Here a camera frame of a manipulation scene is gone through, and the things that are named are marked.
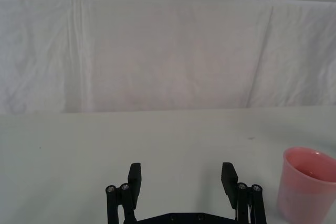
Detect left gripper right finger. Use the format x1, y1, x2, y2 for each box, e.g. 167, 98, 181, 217
221, 162, 267, 224

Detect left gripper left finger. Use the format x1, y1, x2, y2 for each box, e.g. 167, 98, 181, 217
105, 163, 143, 224

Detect pink plastic cup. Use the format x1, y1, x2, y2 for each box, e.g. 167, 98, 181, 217
276, 146, 336, 221

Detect white table cloth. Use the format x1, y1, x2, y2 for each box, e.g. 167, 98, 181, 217
0, 105, 336, 224

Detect white curtain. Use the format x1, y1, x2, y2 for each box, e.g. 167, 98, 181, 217
0, 0, 336, 115

